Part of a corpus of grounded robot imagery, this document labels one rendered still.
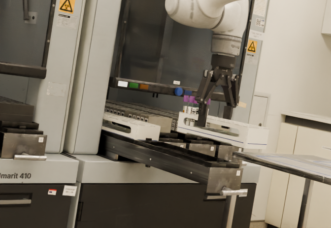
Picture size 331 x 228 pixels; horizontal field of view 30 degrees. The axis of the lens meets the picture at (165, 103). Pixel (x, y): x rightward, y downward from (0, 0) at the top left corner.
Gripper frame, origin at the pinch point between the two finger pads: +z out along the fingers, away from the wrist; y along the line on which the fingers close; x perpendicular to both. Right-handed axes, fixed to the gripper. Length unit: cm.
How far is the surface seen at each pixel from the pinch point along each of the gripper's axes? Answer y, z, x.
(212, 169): -16.9, 11.5, -18.5
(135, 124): -16.5, 5.2, 17.5
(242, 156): 12.9, 10.5, -2.1
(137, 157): -18.2, 14.6, 12.3
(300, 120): 221, 7, 131
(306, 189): 55, 23, 1
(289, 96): 221, -9, 144
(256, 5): 45, -44, 31
